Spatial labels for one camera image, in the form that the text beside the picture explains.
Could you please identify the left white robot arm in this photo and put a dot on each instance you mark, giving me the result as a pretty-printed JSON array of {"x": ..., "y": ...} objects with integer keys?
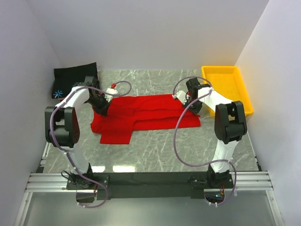
[{"x": 62, "y": 127}]

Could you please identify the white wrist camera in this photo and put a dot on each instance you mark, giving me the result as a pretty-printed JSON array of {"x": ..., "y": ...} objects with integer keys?
[
  {"x": 110, "y": 93},
  {"x": 181, "y": 96}
]

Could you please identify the folded black t shirt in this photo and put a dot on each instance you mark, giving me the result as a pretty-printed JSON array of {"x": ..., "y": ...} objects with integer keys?
[{"x": 65, "y": 78}]

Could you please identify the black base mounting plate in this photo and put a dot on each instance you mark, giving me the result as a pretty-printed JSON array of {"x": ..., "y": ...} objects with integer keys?
[{"x": 151, "y": 184}]

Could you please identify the yellow plastic bin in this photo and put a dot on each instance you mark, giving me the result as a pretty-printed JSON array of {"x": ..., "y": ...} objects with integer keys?
[{"x": 228, "y": 81}]

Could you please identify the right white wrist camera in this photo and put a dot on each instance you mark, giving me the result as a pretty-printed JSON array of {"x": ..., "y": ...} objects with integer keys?
[{"x": 181, "y": 96}]

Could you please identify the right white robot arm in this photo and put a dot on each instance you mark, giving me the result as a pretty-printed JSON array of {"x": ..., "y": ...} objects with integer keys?
[{"x": 229, "y": 126}]

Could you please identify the aluminium frame rail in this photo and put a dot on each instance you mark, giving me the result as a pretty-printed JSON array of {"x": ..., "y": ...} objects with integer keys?
[{"x": 54, "y": 182}]

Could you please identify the red t shirt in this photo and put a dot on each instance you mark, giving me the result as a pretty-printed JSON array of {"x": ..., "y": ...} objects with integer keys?
[{"x": 128, "y": 114}]

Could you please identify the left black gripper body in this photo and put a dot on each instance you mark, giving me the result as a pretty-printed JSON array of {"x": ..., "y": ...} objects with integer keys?
[{"x": 99, "y": 103}]

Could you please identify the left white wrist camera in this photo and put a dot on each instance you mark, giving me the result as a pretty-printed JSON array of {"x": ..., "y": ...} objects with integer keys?
[{"x": 110, "y": 93}]

